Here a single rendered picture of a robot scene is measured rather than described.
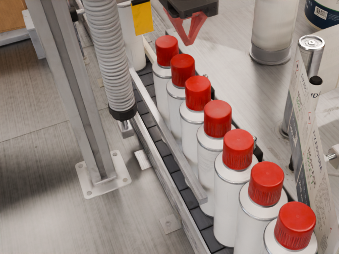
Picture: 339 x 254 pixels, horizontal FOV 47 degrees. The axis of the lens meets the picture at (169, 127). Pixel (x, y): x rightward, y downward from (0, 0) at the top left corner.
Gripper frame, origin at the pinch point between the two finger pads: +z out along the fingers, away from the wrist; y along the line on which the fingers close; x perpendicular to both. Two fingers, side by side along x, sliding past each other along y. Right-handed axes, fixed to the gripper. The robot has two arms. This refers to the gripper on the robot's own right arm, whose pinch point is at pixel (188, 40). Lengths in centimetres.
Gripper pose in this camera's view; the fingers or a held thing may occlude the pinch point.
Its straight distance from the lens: 68.9
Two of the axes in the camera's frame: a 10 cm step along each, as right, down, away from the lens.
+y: -3.8, -6.5, 6.5
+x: -9.2, 3.3, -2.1
